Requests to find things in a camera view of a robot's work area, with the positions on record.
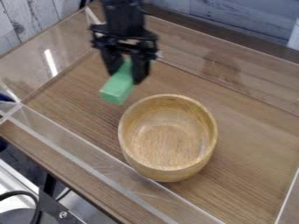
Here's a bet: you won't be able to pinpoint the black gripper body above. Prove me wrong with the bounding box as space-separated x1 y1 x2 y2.
89 0 159 60

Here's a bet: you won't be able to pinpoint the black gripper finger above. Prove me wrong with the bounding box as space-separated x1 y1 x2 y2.
101 48 124 75
130 52 151 85

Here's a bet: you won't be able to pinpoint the green rectangular block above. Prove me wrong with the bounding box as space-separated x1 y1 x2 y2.
98 58 156 106

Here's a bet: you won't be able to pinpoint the brown wooden bowl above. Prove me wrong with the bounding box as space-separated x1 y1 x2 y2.
117 94 219 182

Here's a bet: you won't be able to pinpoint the blue object at edge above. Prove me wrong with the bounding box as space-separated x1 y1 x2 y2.
0 93 14 102

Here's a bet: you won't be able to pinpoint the clear acrylic tray wall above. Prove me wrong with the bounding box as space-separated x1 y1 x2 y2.
0 3 299 224

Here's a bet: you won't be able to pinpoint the black metal bracket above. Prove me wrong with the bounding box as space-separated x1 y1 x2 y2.
33 191 86 224

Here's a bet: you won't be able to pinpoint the black cable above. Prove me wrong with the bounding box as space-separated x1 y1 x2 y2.
0 190 42 224

